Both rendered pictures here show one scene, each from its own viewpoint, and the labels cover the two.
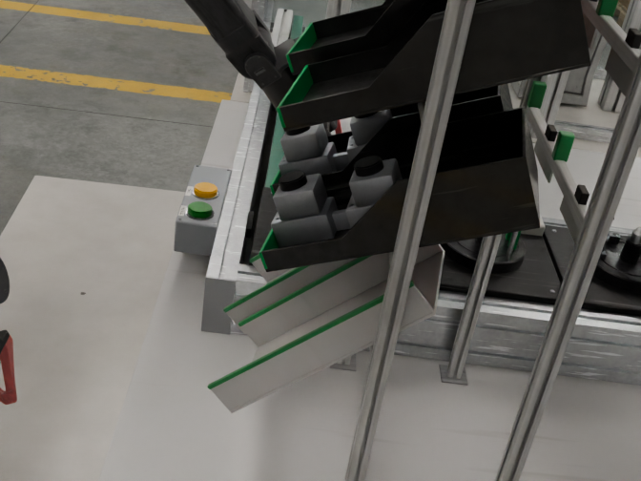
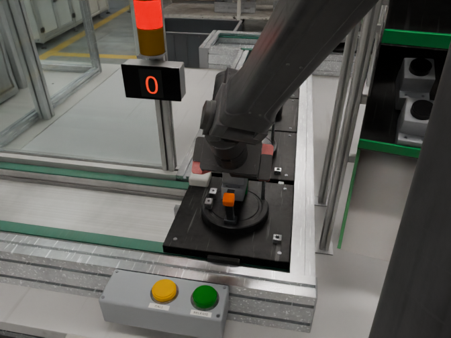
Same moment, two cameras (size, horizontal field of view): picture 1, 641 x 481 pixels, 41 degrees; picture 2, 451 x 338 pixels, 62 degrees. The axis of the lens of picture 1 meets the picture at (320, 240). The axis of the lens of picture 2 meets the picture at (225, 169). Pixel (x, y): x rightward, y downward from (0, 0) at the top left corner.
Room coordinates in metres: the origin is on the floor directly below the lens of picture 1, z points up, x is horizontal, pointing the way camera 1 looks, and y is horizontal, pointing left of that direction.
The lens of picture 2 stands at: (1.11, 0.58, 1.49)
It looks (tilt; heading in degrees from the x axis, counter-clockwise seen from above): 34 degrees down; 284
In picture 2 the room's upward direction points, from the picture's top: straight up
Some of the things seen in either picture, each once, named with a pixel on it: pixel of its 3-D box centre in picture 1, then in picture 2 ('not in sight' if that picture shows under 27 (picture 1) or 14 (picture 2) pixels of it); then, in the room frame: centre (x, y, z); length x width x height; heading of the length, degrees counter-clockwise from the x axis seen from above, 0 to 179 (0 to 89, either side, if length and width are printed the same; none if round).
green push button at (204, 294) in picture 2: (199, 212); (205, 298); (1.24, 0.20, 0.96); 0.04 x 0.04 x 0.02
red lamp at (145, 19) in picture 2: not in sight; (148, 13); (1.43, -0.12, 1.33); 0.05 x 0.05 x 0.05
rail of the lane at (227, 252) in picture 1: (249, 172); (83, 266); (1.50, 0.16, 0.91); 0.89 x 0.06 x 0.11; 3
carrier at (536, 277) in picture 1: (487, 227); (250, 136); (1.25, -0.27, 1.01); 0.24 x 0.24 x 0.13; 3
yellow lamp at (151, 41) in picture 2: not in sight; (151, 39); (1.43, -0.12, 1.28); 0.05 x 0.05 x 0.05
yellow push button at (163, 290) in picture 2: (205, 192); (164, 291); (1.31, 0.21, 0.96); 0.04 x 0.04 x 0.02
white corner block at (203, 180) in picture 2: not in sight; (200, 180); (1.34, -0.10, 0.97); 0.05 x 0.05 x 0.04; 3
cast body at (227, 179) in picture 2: not in sight; (235, 174); (1.24, -0.02, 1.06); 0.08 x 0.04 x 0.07; 93
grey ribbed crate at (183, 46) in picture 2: not in sight; (194, 41); (1.97, -2.02, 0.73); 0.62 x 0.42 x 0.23; 3
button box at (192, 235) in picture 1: (204, 207); (166, 303); (1.31, 0.21, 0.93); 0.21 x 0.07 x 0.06; 3
